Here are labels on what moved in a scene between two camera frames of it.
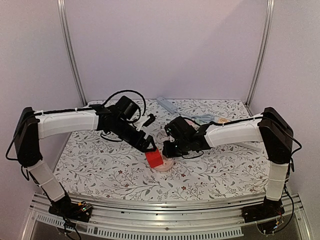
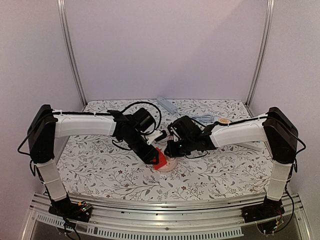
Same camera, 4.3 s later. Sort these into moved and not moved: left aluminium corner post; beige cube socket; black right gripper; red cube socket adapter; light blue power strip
Moved: red cube socket adapter
Not moved: light blue power strip; black right gripper; left aluminium corner post; beige cube socket
